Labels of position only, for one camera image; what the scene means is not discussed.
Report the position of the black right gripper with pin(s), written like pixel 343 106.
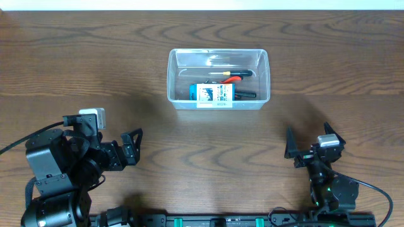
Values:
pixel 307 156

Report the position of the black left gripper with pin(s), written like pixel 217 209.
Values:
pixel 128 151

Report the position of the small red black hammer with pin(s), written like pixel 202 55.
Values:
pixel 239 95

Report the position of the blue white small box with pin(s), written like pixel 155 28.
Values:
pixel 211 92

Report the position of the clear plastic container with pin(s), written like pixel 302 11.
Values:
pixel 193 66

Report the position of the red handled pliers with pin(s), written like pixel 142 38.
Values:
pixel 232 79

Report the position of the black yellow screwdriver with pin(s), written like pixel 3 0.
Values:
pixel 240 73

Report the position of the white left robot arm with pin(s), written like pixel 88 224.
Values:
pixel 68 164

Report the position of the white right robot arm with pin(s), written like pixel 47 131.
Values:
pixel 328 190

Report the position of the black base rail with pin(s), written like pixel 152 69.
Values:
pixel 275 219

